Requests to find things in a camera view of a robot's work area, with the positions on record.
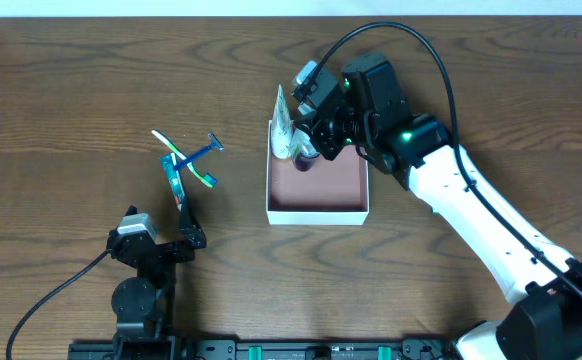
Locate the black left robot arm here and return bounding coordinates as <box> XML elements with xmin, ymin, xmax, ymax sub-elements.
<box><xmin>106</xmin><ymin>200</ymin><xmax>207</xmax><ymax>360</ymax></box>

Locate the black mounting rail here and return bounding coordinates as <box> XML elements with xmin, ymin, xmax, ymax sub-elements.
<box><xmin>67</xmin><ymin>337</ymin><xmax>459</xmax><ymax>360</ymax></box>

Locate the green toothpaste tube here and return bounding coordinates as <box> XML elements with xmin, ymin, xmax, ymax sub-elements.
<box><xmin>161</xmin><ymin>153</ymin><xmax>185</xmax><ymax>211</ymax></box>

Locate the blue disposable razor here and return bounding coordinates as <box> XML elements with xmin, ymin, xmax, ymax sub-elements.
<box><xmin>174</xmin><ymin>133</ymin><xmax>224</xmax><ymax>171</ymax></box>

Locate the green white toothbrush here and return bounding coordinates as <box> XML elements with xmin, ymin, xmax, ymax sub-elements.
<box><xmin>151</xmin><ymin>129</ymin><xmax>217</xmax><ymax>188</ymax></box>

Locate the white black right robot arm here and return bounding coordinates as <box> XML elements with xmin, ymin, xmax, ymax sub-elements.
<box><xmin>292</xmin><ymin>54</ymin><xmax>582</xmax><ymax>359</ymax></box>

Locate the white Pantene tube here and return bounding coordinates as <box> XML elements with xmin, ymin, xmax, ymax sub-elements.
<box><xmin>270</xmin><ymin>85</ymin><xmax>293</xmax><ymax>160</ymax></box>

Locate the white cardboard box pink inside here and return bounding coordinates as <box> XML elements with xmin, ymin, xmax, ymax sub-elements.
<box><xmin>265</xmin><ymin>147</ymin><xmax>369</xmax><ymax>226</ymax></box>

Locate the clear foam pump bottle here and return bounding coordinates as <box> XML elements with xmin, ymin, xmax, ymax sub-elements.
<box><xmin>291</xmin><ymin>129</ymin><xmax>320</xmax><ymax>172</ymax></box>

